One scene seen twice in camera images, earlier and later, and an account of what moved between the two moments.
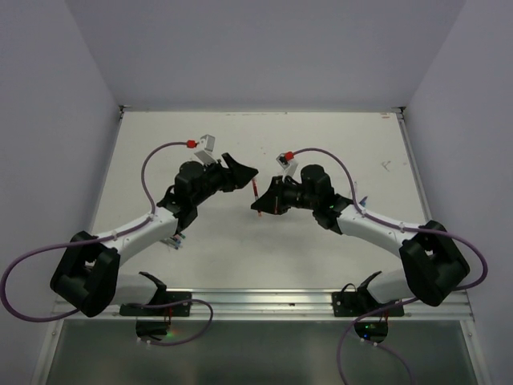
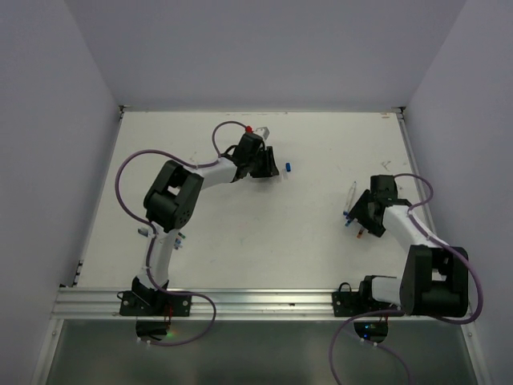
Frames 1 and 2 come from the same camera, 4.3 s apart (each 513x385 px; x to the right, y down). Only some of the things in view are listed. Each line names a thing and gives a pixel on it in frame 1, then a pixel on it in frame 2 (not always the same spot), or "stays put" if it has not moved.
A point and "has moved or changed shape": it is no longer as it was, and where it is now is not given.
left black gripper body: x=216 y=179 to x=260 y=164
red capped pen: x=256 y=193 has moved or changed shape
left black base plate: x=171 y=310 stays put
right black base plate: x=361 y=303 stays put
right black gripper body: x=285 y=195 to x=361 y=211
